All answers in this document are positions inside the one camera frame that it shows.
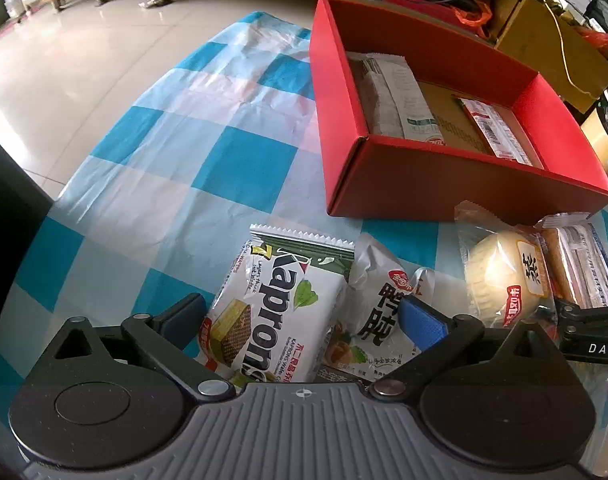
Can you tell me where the white brown bread packet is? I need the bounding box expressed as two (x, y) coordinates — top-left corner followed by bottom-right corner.
(346, 51), (448, 146)

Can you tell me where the orange cracker packet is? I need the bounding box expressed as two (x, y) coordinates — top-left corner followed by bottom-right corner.
(538, 212), (608, 309)

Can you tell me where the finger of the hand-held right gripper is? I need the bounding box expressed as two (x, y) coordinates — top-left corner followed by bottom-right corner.
(537, 298), (608, 334)

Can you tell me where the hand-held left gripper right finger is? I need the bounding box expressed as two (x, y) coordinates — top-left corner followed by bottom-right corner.
(369, 295), (571, 403)

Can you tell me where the blue white checkered tablecloth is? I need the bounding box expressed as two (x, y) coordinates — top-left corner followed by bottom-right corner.
(0, 10), (608, 436)

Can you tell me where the white crinkled snack packet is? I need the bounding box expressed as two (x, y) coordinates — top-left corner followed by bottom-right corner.
(324, 232), (438, 386)

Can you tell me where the yellow cable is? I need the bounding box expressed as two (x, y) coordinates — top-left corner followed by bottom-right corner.
(503, 0), (601, 99)

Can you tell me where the clear yellow bun packet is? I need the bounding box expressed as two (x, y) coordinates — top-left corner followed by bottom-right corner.
(454, 200), (558, 329)

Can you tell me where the green white wafer packet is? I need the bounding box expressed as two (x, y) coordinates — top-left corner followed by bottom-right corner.
(199, 223), (358, 387)

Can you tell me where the cream round container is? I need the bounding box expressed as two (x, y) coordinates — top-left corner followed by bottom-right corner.
(581, 104), (608, 172)

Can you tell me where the red plastic bag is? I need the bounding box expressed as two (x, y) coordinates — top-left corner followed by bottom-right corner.
(578, 27), (608, 52)

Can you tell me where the red cardboard box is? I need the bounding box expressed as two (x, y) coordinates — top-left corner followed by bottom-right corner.
(309, 0), (608, 222)

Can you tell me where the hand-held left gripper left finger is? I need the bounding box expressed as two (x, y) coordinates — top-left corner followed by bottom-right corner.
(55, 293), (236, 404)

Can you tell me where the red striped sausage packet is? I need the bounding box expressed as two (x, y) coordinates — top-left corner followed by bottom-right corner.
(451, 93), (545, 169)

